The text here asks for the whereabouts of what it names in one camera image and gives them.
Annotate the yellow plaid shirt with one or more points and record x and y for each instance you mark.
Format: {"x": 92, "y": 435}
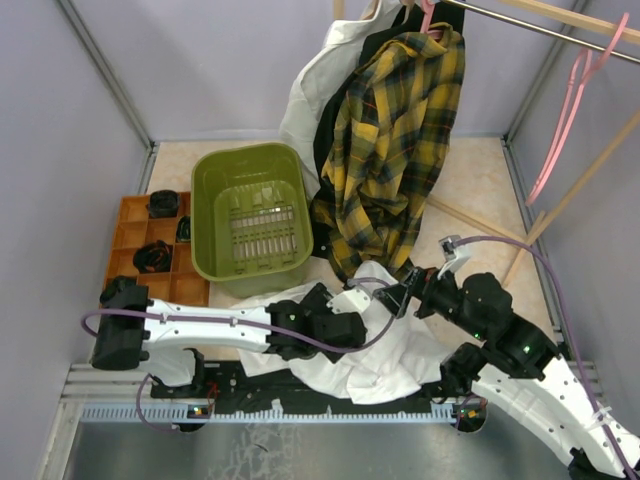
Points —
{"x": 391, "y": 139}

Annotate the pink hanger with plaid shirt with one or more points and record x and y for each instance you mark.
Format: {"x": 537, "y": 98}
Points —
{"x": 428, "y": 8}

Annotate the wooden rack frame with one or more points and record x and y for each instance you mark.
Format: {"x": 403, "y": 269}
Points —
{"x": 570, "y": 19}

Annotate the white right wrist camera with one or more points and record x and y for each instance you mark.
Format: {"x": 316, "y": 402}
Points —
{"x": 455, "y": 254}

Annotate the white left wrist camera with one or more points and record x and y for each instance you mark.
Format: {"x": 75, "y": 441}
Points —
{"x": 355, "y": 300}

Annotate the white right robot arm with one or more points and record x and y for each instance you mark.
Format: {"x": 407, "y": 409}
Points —
{"x": 516, "y": 367}

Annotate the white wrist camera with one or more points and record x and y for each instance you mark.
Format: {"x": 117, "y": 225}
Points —
{"x": 355, "y": 300}
{"x": 455, "y": 254}

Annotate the black rolled belt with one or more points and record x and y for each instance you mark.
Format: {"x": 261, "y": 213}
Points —
{"x": 155, "y": 257}

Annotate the orange compartment tray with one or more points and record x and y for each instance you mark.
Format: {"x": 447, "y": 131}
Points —
{"x": 135, "y": 229}

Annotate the cream white hanging garment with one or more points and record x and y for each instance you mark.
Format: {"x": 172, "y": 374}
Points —
{"x": 320, "y": 78}

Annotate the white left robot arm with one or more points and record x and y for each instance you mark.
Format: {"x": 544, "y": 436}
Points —
{"x": 161, "y": 338}

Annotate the pink plastic hanger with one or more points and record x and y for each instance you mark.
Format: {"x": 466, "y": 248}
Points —
{"x": 583, "y": 69}

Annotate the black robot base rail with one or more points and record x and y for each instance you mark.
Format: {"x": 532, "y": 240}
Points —
{"x": 231, "y": 391}

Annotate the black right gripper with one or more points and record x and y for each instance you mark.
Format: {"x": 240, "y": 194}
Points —
{"x": 422, "y": 285}

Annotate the green plastic basket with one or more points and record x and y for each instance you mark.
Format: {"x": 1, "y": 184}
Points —
{"x": 250, "y": 228}

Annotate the white collared shirt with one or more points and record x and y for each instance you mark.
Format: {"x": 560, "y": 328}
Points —
{"x": 407, "y": 357}

